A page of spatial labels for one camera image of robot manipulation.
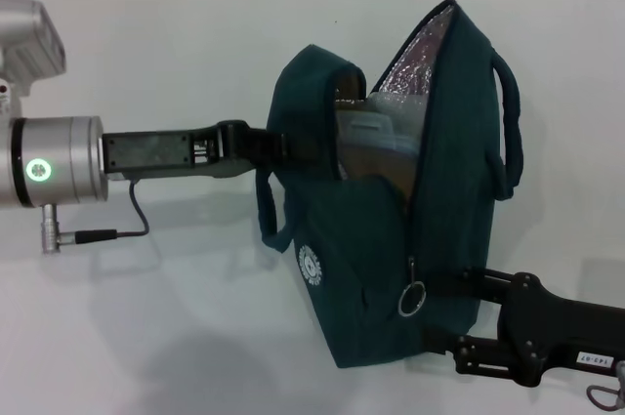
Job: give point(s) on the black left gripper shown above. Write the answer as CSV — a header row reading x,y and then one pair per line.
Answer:
x,y
156,151

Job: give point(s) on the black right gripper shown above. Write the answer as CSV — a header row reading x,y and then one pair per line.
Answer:
x,y
576,337

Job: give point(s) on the clear blue-rimmed food container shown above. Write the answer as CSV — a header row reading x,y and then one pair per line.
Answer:
x,y
371,124

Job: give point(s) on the dark teal insulated lunch bag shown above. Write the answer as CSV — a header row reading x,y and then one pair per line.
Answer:
x,y
459,166

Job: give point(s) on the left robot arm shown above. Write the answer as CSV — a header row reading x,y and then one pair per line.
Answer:
x,y
63,161

